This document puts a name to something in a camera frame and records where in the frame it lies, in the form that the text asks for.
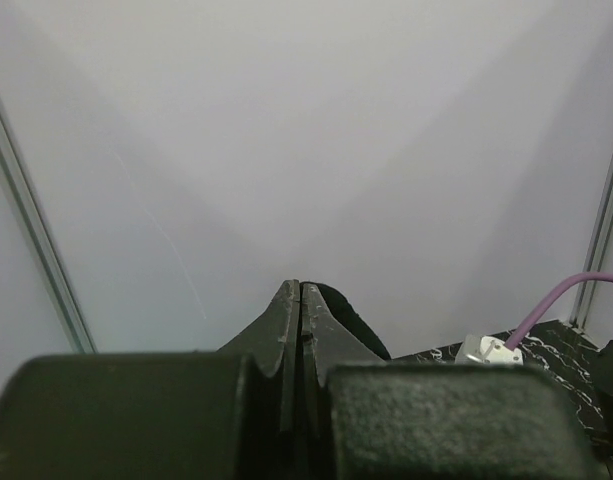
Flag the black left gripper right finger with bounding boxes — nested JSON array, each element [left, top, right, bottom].
[[301, 283, 613, 479]]

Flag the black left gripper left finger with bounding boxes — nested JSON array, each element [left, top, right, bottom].
[[0, 280, 300, 479]]

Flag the black t shirt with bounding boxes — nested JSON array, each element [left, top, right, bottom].
[[317, 283, 391, 360]]

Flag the black marble pattern mat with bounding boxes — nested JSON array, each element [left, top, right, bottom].
[[390, 319, 613, 436]]

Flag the right aluminium corner post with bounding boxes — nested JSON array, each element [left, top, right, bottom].
[[569, 150, 613, 330]]

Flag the aluminium corner post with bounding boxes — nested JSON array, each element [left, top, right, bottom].
[[0, 99, 97, 354], [569, 150, 613, 330]]

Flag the left aluminium corner post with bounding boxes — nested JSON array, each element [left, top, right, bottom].
[[0, 99, 97, 354]]

